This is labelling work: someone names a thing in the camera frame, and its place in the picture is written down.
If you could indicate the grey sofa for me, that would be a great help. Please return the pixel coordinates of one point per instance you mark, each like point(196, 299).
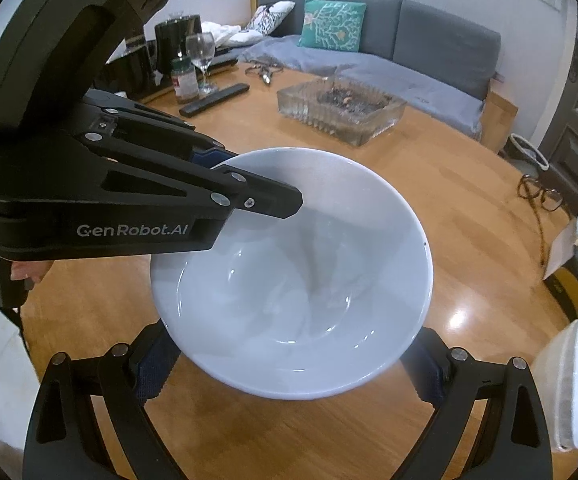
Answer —
point(444, 35)

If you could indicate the spice bottle with green cap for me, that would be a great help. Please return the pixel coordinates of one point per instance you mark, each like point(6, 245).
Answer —
point(185, 82)

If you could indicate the person's left hand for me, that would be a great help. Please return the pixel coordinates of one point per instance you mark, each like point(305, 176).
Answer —
point(26, 271)

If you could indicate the glass ashtray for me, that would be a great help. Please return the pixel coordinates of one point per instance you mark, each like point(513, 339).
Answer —
point(339, 105)

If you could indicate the tortoiseshell eyeglasses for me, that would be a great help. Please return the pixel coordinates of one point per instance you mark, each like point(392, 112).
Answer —
point(549, 199)

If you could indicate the white cloth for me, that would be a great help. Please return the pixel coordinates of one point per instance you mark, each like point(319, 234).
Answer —
point(224, 32)

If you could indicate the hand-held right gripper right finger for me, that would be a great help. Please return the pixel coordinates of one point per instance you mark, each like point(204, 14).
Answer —
point(429, 375)

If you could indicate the white bowl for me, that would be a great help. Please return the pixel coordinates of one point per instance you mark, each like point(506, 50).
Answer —
point(289, 280)

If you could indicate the teal patterned cushion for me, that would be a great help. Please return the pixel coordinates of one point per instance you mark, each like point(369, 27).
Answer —
point(331, 25)

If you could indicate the tall black jug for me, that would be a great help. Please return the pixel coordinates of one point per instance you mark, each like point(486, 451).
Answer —
point(171, 40)

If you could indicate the grey sofa cover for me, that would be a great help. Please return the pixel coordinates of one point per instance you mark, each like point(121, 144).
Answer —
point(394, 75)

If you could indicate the white patterned cushion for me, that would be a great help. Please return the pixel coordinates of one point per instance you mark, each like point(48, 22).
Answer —
point(269, 17)

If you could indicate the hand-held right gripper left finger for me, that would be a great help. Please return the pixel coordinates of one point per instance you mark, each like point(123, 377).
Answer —
point(154, 365)

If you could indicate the black remote control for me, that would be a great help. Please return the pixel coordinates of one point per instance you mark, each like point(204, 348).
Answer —
point(214, 99)

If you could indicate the wine glass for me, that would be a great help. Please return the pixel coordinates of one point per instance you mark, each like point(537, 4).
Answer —
point(200, 47)

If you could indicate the black pot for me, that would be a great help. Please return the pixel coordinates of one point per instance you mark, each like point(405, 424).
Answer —
point(134, 67)

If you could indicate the cream bowl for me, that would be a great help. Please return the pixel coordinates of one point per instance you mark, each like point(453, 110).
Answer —
point(574, 385)

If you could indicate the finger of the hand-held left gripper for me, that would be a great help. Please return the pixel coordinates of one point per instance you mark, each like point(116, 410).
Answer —
point(208, 156)
point(264, 197)

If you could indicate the grey trash bin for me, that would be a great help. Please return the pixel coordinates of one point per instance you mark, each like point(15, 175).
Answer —
point(526, 152)

